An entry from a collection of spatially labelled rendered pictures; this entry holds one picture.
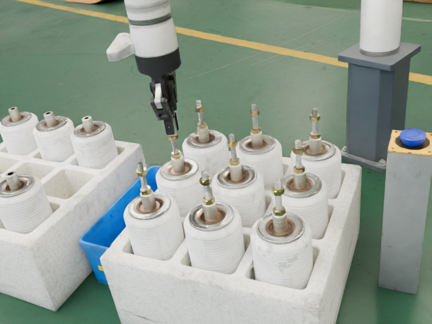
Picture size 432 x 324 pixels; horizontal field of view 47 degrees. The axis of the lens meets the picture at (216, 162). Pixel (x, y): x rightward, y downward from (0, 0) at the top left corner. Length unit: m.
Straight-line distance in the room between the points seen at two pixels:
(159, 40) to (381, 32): 0.61
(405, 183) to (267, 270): 0.28
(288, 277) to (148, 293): 0.26
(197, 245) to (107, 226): 0.36
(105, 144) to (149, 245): 0.37
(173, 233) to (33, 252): 0.29
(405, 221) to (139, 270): 0.47
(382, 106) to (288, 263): 0.63
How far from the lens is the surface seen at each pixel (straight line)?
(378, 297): 1.03
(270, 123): 1.61
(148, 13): 0.80
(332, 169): 0.95
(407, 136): 0.86
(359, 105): 1.31
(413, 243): 0.96
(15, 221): 1.05
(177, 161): 0.93
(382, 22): 1.24
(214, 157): 1.02
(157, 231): 0.85
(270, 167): 0.98
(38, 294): 1.11
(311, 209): 0.85
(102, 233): 1.12
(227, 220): 0.81
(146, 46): 0.82
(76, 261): 1.11
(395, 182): 0.88
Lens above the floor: 0.76
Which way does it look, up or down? 32 degrees down
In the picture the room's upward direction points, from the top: 8 degrees counter-clockwise
